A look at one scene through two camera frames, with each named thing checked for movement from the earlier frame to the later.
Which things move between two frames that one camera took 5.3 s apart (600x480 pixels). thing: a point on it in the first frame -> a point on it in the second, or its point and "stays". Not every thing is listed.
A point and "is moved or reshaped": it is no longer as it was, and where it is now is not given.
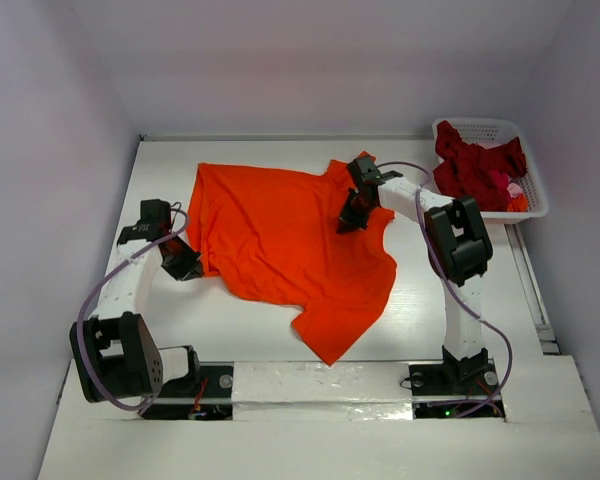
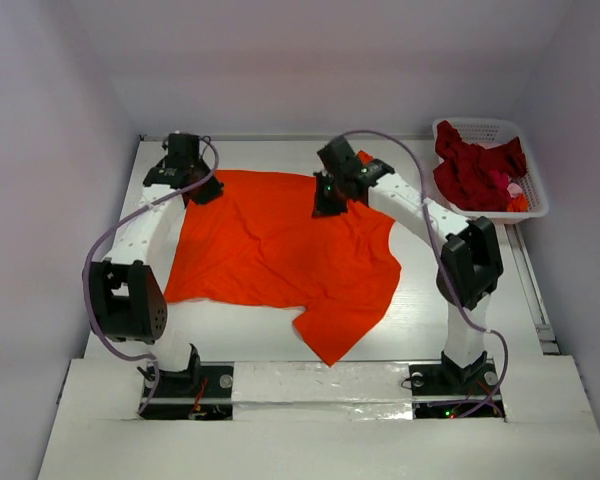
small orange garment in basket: x=518 y=204 stays
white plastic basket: x=489 y=133 stays
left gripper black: x=190 y=268 -> x=211 y=193
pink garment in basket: x=514 y=190 stays
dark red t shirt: x=466 y=168 stays
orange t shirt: x=273 y=236 is moved or reshaped
